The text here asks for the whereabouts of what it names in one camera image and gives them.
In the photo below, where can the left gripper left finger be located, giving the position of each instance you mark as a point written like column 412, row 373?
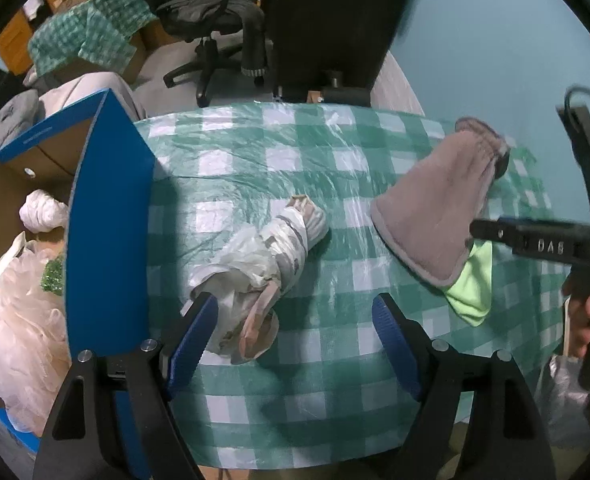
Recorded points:
column 111, row 409

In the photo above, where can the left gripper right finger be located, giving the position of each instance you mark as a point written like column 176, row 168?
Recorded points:
column 505, row 438

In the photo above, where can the lime green microfibre cloth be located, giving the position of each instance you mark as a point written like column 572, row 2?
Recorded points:
column 471, row 294

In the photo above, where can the white mesh bath pouf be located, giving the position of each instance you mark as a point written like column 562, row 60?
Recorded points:
column 34, row 355

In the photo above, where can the grey fleece mitt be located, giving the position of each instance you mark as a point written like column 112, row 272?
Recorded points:
column 425, row 217

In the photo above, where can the green sparkly knitted cloth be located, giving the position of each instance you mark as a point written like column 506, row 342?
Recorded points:
column 52, row 279

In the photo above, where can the person's right hand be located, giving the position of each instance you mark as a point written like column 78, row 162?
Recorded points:
column 579, row 317

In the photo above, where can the green checkered plastic tablecloth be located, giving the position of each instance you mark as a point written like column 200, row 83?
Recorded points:
column 324, row 392

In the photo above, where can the blue cardboard box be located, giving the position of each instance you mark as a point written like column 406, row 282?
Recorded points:
column 91, row 156

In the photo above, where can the grey quilted duvet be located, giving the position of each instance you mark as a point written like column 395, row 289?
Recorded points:
column 18, row 115

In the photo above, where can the beige mattress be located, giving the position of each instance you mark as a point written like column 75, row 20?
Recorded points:
column 79, row 88

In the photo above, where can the green checkered cloth on box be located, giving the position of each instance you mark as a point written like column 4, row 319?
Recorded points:
column 96, row 31

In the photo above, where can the black office chair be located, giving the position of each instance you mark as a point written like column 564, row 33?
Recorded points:
column 231, row 36

